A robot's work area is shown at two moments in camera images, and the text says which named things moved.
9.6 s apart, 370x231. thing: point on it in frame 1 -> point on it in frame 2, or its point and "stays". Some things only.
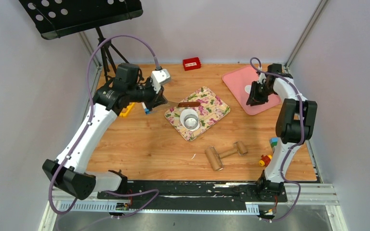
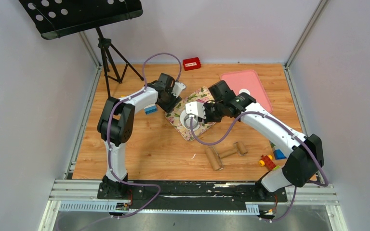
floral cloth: [212, 108] stays
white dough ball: [190, 122] stays
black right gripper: [255, 99] -> [207, 119]
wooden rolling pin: [215, 159] stays
